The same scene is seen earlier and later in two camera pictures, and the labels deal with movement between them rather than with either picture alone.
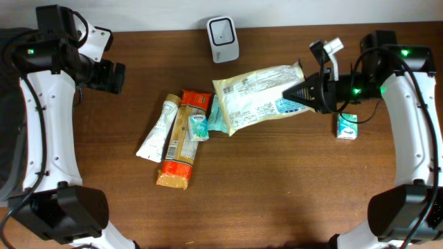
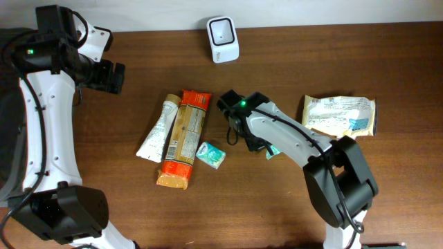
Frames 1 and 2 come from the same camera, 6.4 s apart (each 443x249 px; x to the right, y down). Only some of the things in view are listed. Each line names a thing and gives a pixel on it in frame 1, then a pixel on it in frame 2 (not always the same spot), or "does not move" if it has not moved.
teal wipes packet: [217, 118] -> [275, 151]
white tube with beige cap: [151, 148] does not move
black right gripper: [316, 101] -> [255, 146]
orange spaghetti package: [178, 166] does not move
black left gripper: [106, 81] does not move
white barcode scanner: [223, 39] does not move
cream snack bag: [256, 97] -> [351, 117]
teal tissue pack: [199, 130] -> [210, 154]
